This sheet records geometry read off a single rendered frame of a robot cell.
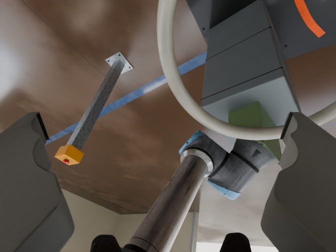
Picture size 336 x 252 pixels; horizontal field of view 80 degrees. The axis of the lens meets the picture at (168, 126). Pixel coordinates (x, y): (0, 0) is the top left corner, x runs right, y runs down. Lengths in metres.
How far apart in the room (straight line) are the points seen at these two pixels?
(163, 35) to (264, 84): 0.67
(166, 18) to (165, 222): 0.51
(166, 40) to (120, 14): 1.49
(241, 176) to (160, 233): 0.47
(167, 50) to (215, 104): 0.69
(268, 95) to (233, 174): 0.39
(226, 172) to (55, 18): 1.86
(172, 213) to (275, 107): 0.71
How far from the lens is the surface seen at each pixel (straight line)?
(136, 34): 1.90
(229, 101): 1.04
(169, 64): 0.40
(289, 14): 1.79
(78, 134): 1.52
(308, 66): 2.09
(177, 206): 0.68
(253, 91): 1.01
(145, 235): 0.61
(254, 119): 0.99
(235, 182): 0.95
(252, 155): 0.95
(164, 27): 0.39
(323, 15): 1.86
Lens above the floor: 1.59
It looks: 37 degrees down
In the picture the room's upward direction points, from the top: 167 degrees counter-clockwise
